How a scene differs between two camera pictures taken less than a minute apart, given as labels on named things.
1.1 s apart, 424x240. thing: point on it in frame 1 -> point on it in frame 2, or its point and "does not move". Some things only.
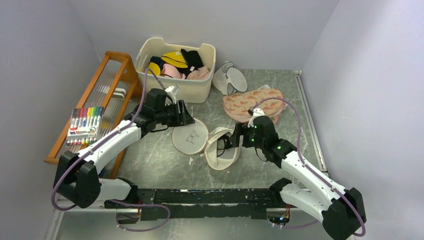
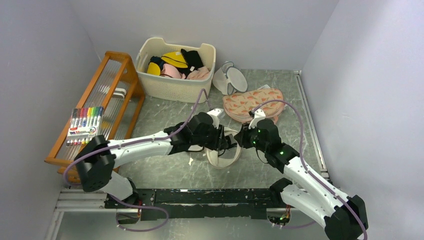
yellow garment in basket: x=175 y=59 does not move
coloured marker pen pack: x=84 y=126 does not move
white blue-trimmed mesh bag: x=229 y=79 does not move
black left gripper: x=183 y=118 -> x=218 y=133
